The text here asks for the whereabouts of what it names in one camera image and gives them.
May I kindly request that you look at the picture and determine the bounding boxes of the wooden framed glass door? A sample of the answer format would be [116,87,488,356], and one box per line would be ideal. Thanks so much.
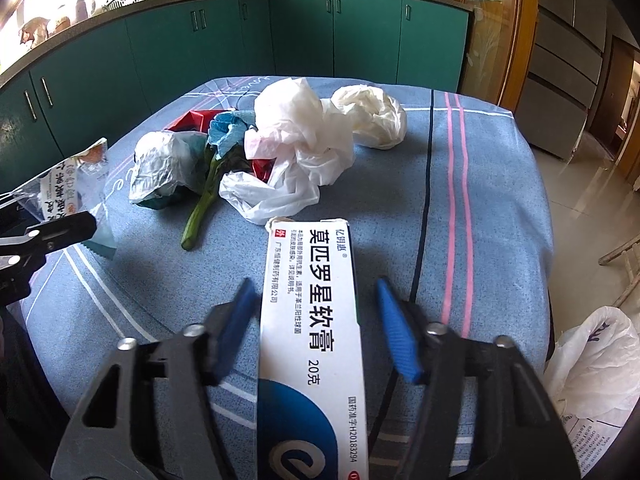
[450,0,538,111]

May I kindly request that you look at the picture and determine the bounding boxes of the teal kitchen base cabinets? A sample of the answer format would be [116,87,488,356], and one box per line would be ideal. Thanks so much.
[0,0,473,198]

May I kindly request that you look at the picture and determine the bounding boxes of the small clear plastic bag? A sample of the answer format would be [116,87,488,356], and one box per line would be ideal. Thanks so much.
[218,157,321,226]

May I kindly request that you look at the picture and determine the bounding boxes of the bin with white plastic liner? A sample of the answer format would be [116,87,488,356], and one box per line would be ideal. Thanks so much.
[542,305,640,466]

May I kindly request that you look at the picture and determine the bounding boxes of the white plastic bag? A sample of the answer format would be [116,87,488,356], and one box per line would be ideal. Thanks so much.
[330,85,408,151]
[252,77,356,186]

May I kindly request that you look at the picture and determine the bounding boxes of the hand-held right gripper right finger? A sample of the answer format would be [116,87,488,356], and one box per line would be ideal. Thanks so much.
[375,277,583,480]

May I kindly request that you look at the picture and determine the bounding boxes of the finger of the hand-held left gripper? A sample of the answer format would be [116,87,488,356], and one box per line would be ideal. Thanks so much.
[0,211,98,306]
[0,192,38,223]

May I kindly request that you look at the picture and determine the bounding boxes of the green leafy vegetable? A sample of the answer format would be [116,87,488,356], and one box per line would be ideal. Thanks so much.
[181,130,241,251]

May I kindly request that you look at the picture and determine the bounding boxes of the blue plaid tablecloth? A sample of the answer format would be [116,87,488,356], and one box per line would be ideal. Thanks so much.
[20,76,556,480]

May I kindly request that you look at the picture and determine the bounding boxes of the clear snack wrapper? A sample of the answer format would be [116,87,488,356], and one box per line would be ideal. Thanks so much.
[10,137,118,261]

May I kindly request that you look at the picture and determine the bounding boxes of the grey refrigerator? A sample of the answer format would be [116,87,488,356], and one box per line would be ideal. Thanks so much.
[515,0,621,161]

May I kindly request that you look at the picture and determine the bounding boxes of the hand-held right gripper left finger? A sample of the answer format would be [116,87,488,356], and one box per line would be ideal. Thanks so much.
[50,277,261,480]

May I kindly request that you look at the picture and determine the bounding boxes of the blue-green wrapper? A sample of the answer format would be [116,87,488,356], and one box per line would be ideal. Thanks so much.
[207,110,256,156]

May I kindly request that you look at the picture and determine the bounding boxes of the red paper packet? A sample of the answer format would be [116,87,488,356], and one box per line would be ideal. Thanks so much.
[167,108,226,133]

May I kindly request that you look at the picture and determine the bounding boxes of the white medicine box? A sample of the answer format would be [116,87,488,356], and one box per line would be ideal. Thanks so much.
[255,216,373,480]

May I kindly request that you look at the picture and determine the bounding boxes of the brown interior door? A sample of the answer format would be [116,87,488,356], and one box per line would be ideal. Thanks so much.
[587,35,636,136]

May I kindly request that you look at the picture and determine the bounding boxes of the clear plastic packet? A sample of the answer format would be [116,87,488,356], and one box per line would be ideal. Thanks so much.
[128,130,208,209]

